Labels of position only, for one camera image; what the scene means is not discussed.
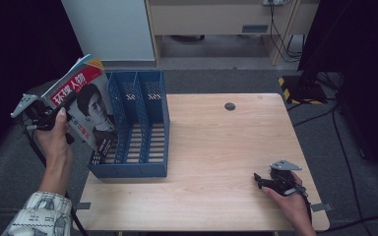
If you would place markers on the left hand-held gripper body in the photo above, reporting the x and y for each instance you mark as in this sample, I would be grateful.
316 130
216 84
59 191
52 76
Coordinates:
41 116

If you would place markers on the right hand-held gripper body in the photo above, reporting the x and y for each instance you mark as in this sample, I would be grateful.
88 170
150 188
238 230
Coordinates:
283 180

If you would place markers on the portrait cover magazine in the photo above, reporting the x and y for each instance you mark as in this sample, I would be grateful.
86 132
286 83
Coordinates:
92 108

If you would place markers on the blue plastic file rack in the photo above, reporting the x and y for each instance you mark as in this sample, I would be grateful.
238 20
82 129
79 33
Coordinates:
144 131

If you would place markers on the person's right hand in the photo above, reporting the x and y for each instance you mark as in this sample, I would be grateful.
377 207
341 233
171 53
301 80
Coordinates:
293 205

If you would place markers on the person's left hand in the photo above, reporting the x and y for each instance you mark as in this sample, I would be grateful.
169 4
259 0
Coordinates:
55 144

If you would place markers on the black curtain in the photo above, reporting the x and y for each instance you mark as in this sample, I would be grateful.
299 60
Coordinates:
361 65
19 49

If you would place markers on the grey round table grommet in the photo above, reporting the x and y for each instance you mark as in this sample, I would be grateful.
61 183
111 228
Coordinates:
230 106

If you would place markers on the white cabinet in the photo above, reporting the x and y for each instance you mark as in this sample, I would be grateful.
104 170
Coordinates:
108 29

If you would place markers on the black stand base striped tape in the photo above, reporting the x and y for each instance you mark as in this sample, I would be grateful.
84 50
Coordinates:
303 90

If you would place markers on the patterned white sleeve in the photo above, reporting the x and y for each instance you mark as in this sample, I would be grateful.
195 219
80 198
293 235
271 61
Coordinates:
39 216

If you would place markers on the beige wooden desk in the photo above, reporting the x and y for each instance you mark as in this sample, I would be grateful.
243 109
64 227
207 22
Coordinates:
203 18

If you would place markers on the white power strip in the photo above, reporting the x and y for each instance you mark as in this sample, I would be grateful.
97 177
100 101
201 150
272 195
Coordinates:
275 2

